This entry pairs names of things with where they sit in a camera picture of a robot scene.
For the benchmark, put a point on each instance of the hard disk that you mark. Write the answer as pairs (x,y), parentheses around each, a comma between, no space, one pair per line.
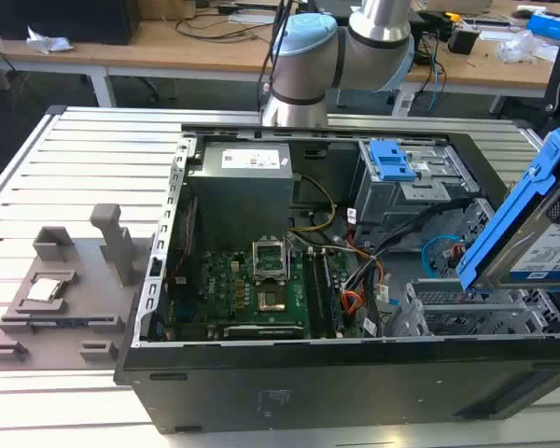
(508,219)

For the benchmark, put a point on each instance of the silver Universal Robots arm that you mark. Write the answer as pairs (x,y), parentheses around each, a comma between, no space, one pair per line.
(308,60)

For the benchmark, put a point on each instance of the metal disk bay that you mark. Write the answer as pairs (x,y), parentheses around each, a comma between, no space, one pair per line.
(471,312)

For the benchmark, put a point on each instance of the empty black RAM slot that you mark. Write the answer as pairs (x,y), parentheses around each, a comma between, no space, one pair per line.
(316,294)

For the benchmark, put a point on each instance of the clear plastic bag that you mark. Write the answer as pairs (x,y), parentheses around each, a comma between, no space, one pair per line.
(522,46)

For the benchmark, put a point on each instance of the blue cardboard box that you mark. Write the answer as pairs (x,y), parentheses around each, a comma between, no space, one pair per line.
(548,23)

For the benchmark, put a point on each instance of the small black box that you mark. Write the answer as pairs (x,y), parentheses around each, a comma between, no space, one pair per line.
(462,41)

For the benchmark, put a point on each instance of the blue drive carrier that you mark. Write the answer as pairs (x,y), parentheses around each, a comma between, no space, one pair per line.
(392,161)

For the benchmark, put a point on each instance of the grey metal drive cage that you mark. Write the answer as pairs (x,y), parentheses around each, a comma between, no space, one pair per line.
(401,200)

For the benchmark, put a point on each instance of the RAM stick with chips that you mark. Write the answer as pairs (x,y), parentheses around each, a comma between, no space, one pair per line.
(333,294)

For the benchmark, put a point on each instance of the grey power supply unit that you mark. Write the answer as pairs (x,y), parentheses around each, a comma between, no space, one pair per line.
(242,196)

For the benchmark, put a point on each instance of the CPU socket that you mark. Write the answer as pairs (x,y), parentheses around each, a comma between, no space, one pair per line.
(271,300)

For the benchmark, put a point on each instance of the black graphics card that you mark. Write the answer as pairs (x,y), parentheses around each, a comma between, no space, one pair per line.
(261,331)

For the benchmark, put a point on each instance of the green motherboard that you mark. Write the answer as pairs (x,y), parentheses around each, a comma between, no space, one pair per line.
(224,289)

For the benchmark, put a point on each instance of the black open PC case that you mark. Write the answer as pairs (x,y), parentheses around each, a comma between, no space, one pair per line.
(308,387)

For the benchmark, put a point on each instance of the black case fan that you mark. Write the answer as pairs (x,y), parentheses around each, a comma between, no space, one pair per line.
(186,238)

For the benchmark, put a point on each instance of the crumpled white plastic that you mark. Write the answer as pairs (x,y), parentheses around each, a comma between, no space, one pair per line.
(46,42)

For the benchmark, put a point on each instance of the grey parts rack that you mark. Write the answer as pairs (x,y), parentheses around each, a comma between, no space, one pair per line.
(74,289)

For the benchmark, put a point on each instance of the dark RAM stick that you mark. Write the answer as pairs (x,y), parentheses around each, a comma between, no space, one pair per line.
(70,322)

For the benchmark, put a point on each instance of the silver CPU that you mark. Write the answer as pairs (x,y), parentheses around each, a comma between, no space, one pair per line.
(43,289)

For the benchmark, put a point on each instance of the wooden desk white frame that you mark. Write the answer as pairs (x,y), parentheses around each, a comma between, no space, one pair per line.
(168,56)

